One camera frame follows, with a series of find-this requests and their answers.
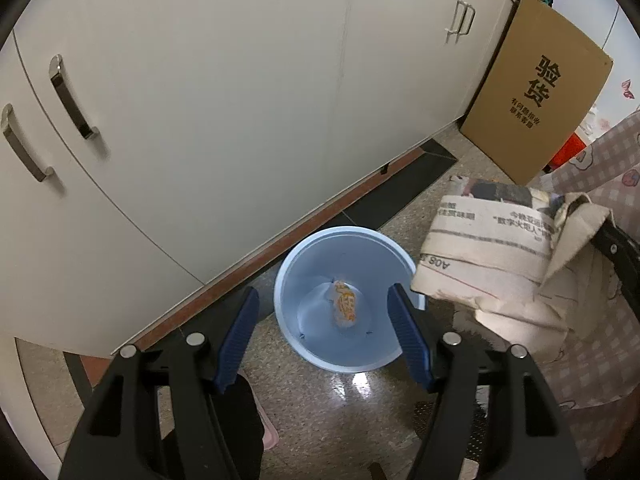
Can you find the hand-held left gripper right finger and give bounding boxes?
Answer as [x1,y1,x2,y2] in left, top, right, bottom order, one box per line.
[387,282,586,480]

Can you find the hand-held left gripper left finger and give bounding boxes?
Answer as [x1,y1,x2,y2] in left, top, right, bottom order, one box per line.
[59,286,262,480]

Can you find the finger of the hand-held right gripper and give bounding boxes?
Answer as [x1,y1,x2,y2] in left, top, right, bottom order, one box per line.
[590,220,640,321]

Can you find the pale blue plastic bucket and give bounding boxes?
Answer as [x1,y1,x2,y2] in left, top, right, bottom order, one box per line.
[273,226,427,373]

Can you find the newspaper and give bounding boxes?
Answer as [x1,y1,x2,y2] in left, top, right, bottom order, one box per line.
[411,176,617,365]

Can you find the orange white snack wrapper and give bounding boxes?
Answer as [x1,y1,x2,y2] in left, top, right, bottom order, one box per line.
[327,280,362,328]

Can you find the dark cloth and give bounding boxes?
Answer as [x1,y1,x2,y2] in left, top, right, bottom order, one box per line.
[227,375,266,466]

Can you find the pink slipper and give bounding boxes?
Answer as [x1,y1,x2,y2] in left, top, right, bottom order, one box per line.
[240,371,279,452]

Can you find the pink checked tablecloth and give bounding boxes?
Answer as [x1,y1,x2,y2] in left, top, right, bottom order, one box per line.
[530,110,640,466]

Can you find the red plastic item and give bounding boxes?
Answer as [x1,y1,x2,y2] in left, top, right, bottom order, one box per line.
[557,135,587,171]

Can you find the white crumpled plastic bag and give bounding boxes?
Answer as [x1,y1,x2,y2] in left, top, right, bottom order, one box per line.
[582,105,614,137]

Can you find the brown cardboard box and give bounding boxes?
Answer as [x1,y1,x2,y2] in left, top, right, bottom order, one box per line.
[460,0,614,186]

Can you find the white cabinet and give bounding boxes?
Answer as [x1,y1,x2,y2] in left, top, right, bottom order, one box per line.
[0,0,518,361]

